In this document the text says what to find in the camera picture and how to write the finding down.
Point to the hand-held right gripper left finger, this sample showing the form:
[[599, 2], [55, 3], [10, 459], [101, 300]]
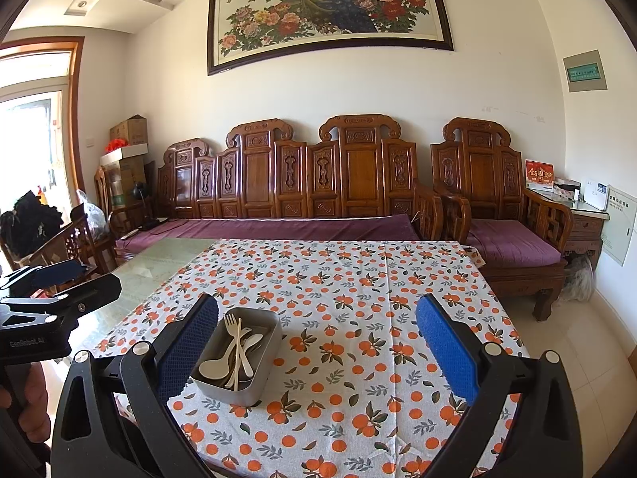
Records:
[[191, 343]]

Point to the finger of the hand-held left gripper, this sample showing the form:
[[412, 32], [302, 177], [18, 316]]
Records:
[[84, 291], [57, 271]]

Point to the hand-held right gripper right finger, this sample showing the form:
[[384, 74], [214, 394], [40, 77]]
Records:
[[448, 348]]

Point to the white spoon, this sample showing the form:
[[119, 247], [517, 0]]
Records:
[[253, 341], [214, 367]]

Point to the white fork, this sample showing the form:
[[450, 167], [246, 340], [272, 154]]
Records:
[[230, 323]]

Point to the light wooden chopstick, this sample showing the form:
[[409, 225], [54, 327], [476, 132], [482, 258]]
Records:
[[238, 353]]

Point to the grey metal container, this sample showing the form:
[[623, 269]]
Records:
[[234, 396]]

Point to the person's left hand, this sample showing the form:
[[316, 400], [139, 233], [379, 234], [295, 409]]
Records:
[[37, 388]]

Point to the wooden dining chair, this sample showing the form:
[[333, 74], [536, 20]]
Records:
[[59, 246]]

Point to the black clothing pile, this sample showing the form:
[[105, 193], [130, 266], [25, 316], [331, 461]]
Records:
[[30, 229]]

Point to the clear plastic bag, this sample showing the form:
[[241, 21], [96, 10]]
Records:
[[92, 214]]

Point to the orange fruit print tablecloth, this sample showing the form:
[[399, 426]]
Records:
[[348, 318]]

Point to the stacked storage boxes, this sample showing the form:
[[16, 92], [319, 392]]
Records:
[[124, 184]]

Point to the black desk lamp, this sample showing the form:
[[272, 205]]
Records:
[[142, 194]]

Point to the purple armchair cushion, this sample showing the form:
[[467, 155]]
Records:
[[512, 244]]

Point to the flat white box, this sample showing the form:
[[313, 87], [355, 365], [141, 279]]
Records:
[[124, 155]]

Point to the red decoration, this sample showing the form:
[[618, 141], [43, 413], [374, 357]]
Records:
[[115, 145]]

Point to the translucent plastic bag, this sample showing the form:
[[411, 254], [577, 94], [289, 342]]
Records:
[[578, 279]]

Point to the wooden side table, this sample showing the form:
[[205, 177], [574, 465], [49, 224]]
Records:
[[582, 229]]

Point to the carved wooden armchair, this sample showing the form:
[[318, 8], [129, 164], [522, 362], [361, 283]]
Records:
[[477, 169]]

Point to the carved wooden sofa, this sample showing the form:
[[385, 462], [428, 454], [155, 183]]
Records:
[[259, 174]]

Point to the red desk calendar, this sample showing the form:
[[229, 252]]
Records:
[[540, 175]]

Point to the white electrical panel door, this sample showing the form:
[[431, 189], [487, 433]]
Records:
[[617, 224]]

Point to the white tabletop device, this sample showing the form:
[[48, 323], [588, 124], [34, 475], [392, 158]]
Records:
[[595, 194]]

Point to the recessed ceiling light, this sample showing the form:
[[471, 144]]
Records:
[[83, 6]]

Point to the framed peacock painting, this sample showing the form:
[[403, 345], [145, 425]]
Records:
[[323, 10]]

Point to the wooden door frame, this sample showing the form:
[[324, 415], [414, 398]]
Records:
[[74, 109]]

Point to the grey wall panel green label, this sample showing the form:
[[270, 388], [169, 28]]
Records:
[[586, 70]]

